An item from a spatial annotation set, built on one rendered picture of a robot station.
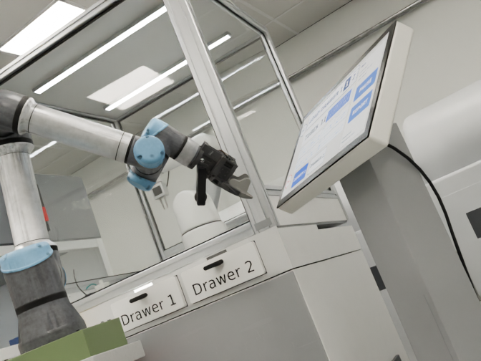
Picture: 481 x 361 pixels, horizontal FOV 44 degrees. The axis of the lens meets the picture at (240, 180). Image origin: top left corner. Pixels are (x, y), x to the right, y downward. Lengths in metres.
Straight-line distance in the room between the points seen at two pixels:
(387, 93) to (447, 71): 3.69
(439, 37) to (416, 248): 3.73
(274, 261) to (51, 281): 0.77
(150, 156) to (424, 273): 0.69
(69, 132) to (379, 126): 0.74
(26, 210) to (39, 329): 0.34
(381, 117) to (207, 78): 0.92
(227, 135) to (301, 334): 0.68
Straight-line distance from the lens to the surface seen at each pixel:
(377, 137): 1.22
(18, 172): 1.60
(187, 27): 2.12
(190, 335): 2.06
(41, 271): 1.40
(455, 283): 1.44
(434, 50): 5.01
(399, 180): 1.43
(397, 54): 1.34
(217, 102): 2.00
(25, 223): 1.57
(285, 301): 1.90
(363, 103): 1.32
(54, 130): 1.50
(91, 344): 1.32
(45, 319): 1.38
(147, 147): 1.45
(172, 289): 2.05
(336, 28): 5.28
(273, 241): 1.89
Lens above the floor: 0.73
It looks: 12 degrees up
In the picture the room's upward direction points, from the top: 22 degrees counter-clockwise
